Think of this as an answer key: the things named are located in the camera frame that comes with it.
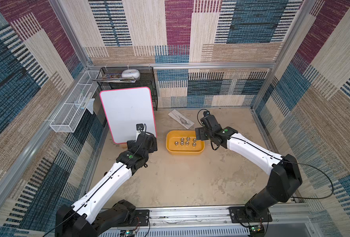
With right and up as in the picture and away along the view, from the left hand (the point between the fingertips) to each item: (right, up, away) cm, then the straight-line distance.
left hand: (144, 139), depth 80 cm
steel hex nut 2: (+24, -5, +20) cm, 32 cm away
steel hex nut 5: (+21, -2, +22) cm, 31 cm away
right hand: (+33, +5, +7) cm, 34 cm away
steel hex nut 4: (+29, -3, +22) cm, 37 cm away
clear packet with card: (+21, +11, +32) cm, 40 cm away
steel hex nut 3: (+29, -5, +19) cm, 35 cm away
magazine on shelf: (-20, +36, +12) cm, 43 cm away
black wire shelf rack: (-1, +36, +14) cm, 39 cm away
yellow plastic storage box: (+22, -4, +22) cm, 31 cm away
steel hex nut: (+21, -5, +22) cm, 30 cm away
